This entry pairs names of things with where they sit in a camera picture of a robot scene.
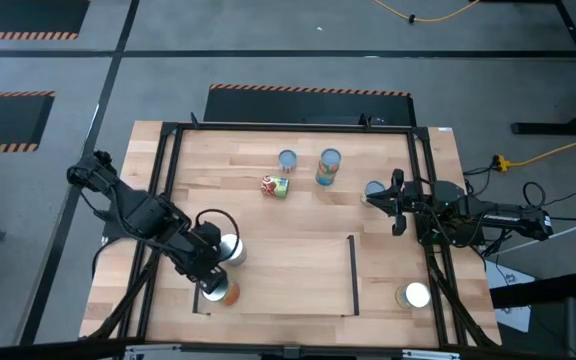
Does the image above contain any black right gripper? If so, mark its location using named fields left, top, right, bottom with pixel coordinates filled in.
left=366, top=168, right=423, bottom=237

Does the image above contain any yellow and grey tall can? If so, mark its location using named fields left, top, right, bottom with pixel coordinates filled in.
left=217, top=233, right=248, bottom=268

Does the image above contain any orange sided can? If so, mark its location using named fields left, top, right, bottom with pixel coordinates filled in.
left=201, top=278, right=242, bottom=307

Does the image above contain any short orange and green can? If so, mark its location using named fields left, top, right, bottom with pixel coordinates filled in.
left=317, top=147, right=343, bottom=174

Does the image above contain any small white carrot can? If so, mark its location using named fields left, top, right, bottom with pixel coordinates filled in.
left=277, top=148, right=299, bottom=175

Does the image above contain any red and green can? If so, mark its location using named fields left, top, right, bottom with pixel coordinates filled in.
left=260, top=174, right=291, bottom=200

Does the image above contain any wooden shelf with black legs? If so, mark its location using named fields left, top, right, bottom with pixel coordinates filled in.
left=191, top=233, right=362, bottom=317

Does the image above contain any black mat orange striped edge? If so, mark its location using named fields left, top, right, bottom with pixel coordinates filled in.
left=0, top=90, right=57, bottom=155
left=203, top=83, right=417, bottom=126
left=0, top=0, right=91, bottom=41

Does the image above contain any white printed paper sheet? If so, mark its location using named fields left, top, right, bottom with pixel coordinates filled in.
left=485, top=259, right=532, bottom=334

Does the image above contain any black stand base bar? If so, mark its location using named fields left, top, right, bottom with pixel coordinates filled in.
left=490, top=272, right=576, bottom=310

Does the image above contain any black desk leg base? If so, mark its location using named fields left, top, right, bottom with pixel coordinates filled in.
left=510, top=0, right=576, bottom=137

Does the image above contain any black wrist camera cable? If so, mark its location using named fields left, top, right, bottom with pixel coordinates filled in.
left=195, top=208, right=242, bottom=251

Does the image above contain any black aluminium table frame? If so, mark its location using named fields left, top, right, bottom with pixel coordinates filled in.
left=80, top=112, right=503, bottom=360

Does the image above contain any silver metal bracket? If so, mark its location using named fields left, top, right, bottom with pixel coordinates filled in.
left=401, top=348, right=462, bottom=360
left=123, top=343, right=183, bottom=360

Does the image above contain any black table camera mount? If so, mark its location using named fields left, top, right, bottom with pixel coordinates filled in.
left=262, top=344, right=319, bottom=360

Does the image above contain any yellow cord with yellow plug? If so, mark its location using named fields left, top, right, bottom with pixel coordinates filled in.
left=492, top=128, right=576, bottom=174

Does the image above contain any grey hose cable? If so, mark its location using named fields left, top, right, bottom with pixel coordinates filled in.
left=485, top=209, right=576, bottom=256

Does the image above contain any yellow cord with black connector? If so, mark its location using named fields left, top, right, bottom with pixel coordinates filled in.
left=372, top=0, right=482, bottom=24

